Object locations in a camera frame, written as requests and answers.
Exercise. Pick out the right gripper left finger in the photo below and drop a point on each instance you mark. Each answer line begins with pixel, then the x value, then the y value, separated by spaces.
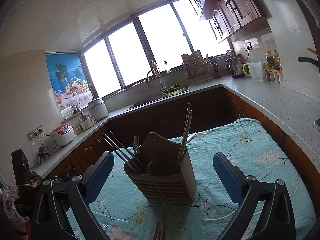
pixel 83 190

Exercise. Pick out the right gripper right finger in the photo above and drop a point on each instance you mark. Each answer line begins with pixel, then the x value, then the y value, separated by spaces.
pixel 243 190

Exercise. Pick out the steel chopstick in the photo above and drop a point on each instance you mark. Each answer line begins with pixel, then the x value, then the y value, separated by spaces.
pixel 123 156
pixel 126 155
pixel 120 153

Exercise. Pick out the steel fork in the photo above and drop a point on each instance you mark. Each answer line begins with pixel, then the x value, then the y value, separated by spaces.
pixel 104 226
pixel 136 145

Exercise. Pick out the long steel spoon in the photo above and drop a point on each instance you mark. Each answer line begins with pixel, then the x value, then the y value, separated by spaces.
pixel 190 137

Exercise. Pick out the kitchen sink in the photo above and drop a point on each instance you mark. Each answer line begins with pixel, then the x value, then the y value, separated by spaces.
pixel 146 101

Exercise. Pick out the kitchen faucet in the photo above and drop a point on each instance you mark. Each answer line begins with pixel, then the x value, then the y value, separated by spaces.
pixel 161 80

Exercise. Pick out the small black phone tripod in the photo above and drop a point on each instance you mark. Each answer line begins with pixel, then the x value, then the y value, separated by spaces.
pixel 41 155

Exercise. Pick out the white red rice cooker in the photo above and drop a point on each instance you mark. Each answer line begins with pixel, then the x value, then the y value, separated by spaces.
pixel 62 135

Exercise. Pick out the small white blender pot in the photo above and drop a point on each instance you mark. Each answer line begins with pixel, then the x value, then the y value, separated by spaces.
pixel 86 121

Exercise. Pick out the wooden utensil holder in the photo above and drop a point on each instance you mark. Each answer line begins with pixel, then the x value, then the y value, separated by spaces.
pixel 167 176

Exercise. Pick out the white round cooker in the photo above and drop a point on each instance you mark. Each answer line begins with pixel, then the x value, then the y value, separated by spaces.
pixel 98 109

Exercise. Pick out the fruit beach poster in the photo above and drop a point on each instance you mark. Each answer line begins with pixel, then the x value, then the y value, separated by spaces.
pixel 68 80

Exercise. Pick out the spice jar rack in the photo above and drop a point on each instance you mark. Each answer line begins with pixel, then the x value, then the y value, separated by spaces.
pixel 274 75

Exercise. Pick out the green vegetables in basket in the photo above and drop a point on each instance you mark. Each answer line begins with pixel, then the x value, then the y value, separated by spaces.
pixel 174 89

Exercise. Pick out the steel electric kettle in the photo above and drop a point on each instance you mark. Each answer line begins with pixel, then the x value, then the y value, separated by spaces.
pixel 234 67

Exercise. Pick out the knife block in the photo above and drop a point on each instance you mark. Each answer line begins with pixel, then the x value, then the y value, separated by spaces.
pixel 215 67

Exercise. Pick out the wooden dish rack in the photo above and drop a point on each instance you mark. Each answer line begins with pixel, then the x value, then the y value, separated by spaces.
pixel 195 67

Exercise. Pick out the yellow oil bottle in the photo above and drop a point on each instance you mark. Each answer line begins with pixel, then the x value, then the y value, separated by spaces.
pixel 269 60

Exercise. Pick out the black wok with lid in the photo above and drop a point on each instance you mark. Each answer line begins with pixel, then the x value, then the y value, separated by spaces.
pixel 310 60

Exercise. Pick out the yellow dish soap bottle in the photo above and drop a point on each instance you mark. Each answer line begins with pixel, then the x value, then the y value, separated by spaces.
pixel 155 67

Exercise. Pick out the upper wooden cabinets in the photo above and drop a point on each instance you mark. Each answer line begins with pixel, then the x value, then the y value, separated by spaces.
pixel 227 17

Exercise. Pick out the wall power socket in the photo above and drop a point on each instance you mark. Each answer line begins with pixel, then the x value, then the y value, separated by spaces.
pixel 31 135

